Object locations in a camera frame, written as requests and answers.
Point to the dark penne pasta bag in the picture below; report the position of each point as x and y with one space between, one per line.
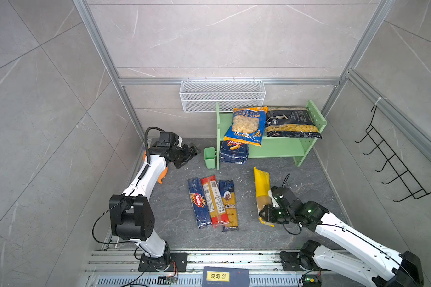
293 122

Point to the yellow spaghetti bag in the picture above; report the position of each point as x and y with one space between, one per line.
262 189

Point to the dark blue book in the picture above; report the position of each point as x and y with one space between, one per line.
225 277

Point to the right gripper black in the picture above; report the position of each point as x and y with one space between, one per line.
267 216

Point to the dark blue spaghetti bag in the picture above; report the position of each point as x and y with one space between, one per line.
227 190

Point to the blue Barilla spaghetti box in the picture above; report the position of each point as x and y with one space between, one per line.
199 203

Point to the small green cup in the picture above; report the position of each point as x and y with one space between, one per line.
210 157

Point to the green two-tier shelf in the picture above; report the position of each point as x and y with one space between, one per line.
271 147

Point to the blue orecchiette pasta bag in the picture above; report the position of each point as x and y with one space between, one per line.
248 125

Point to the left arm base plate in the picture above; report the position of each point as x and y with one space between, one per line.
170 262

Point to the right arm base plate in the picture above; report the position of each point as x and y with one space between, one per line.
298 261

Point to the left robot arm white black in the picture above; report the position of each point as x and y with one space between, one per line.
131 215

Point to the black wire hook rack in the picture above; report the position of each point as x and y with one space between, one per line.
392 159

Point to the red pasta packet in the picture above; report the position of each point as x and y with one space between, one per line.
214 201

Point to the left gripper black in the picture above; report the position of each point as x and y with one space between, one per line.
187 155

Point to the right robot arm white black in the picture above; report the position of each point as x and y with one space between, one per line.
367 261

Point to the white wire mesh basket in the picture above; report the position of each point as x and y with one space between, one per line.
221 95

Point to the blue Barilla rigatoni box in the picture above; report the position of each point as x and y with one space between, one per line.
234 152

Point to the orange shark plush toy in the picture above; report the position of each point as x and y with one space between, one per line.
163 174

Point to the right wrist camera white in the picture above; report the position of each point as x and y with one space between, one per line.
273 200

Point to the aluminium rail frame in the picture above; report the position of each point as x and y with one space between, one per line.
116 267

